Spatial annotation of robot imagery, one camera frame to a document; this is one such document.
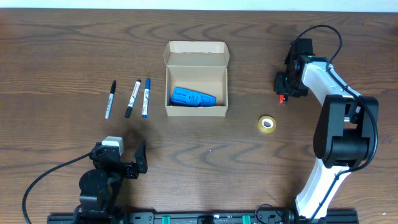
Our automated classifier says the yellow tape roll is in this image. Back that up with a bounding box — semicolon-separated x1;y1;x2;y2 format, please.
257;116;277;134

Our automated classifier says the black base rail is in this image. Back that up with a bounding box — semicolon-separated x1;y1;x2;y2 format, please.
47;208;359;224

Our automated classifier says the open cardboard box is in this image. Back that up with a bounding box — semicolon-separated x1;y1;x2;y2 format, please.
163;41;229;117

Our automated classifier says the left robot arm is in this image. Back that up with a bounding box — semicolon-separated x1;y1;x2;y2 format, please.
73;136;148;223

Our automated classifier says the blue whiteboard marker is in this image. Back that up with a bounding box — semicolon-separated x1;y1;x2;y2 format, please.
142;78;151;118

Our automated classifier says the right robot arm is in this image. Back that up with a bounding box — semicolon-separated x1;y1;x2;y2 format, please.
274;38;379;223

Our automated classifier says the black whiteboard marker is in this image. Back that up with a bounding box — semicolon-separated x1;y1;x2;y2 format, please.
124;80;141;118

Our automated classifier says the red black stapler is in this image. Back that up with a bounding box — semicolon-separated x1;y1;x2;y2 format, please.
279;95;288;104

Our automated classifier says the blue plastic tool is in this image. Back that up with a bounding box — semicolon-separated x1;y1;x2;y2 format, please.
171;87;216;107

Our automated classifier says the black cap Sharpie marker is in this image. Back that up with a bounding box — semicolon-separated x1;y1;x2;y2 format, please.
104;80;117;119

